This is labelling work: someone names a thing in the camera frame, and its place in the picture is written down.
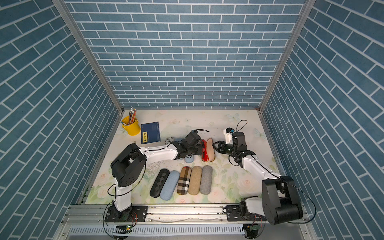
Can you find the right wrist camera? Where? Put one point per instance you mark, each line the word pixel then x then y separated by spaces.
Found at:
pixel 229 135

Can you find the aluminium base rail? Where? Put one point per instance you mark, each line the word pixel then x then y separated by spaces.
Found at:
pixel 175 222

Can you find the yellow pencil cup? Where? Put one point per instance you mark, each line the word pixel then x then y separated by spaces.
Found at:
pixel 132 129

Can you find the red frame sunglasses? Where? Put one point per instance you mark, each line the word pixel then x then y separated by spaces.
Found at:
pixel 204 154

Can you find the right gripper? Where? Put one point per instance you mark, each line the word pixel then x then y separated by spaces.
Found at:
pixel 222 145

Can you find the light blue case white sunglasses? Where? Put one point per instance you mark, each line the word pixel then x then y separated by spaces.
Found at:
pixel 189 159

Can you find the beige case purple glasses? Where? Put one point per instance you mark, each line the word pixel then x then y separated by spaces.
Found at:
pixel 195 180

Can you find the coloured pencils bundle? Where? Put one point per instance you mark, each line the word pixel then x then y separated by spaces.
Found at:
pixel 132 116

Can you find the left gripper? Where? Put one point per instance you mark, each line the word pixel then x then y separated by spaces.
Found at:
pixel 199 146

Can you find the flag pattern glasses case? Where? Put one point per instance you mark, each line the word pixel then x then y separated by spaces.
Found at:
pixel 169 140

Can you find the dark blue book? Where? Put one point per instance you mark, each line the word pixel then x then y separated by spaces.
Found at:
pixel 150 133

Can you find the plaid beige glasses case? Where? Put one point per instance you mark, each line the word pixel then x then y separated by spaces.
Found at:
pixel 184 181

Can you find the light blue denim case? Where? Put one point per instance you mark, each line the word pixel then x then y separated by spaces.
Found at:
pixel 170 185

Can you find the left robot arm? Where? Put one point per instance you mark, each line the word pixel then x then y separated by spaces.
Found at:
pixel 128 165

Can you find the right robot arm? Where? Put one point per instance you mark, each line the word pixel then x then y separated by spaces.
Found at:
pixel 280 201

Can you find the black glasses case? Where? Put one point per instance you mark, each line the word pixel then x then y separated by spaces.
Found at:
pixel 159 183

